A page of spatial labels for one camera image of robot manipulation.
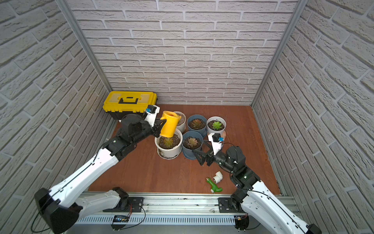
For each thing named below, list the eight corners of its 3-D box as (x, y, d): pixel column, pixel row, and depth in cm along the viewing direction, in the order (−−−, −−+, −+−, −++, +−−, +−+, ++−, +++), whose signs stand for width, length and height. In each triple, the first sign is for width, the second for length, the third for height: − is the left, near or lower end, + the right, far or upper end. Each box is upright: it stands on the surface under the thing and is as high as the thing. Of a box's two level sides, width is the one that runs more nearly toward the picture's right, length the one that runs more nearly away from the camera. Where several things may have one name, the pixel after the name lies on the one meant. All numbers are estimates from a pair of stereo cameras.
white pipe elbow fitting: (217, 185, 82) (217, 183, 80) (211, 178, 84) (211, 177, 82) (224, 177, 85) (225, 176, 83) (218, 171, 87) (219, 170, 85)
